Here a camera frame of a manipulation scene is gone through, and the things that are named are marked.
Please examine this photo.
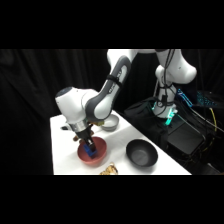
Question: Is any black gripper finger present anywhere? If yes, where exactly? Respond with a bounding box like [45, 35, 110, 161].
[89, 139, 100, 156]
[82, 140, 92, 152]

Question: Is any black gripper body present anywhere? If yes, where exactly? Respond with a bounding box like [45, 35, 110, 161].
[73, 127, 96, 146]

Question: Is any blue cube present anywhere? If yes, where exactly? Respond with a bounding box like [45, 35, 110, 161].
[83, 143, 98, 158]

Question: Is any pink bowl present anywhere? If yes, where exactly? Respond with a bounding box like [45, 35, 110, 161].
[77, 135, 108, 165]

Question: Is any grey bowl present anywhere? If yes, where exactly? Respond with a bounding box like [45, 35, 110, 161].
[101, 113, 120, 132]

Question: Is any black bowl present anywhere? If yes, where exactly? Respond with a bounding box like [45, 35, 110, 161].
[125, 138, 159, 168]

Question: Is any yellow wrist connector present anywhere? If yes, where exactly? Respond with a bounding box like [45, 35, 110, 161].
[89, 120, 104, 128]

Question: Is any tan plush toy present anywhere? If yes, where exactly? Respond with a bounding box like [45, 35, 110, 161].
[99, 162, 120, 176]

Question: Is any black curtain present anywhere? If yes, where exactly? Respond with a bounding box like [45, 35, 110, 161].
[0, 49, 224, 176]

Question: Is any green base light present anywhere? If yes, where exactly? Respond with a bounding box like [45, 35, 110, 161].
[151, 102, 178, 127]

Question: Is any blue lit device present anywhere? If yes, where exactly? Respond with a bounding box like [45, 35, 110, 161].
[176, 87, 195, 108]

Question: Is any teal lit keyboard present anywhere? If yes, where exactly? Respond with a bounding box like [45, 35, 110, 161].
[195, 89, 218, 108]

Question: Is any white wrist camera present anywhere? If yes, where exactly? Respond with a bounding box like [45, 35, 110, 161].
[59, 123, 72, 132]

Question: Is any yellow cable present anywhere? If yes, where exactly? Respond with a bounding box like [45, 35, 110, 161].
[207, 107, 218, 135]

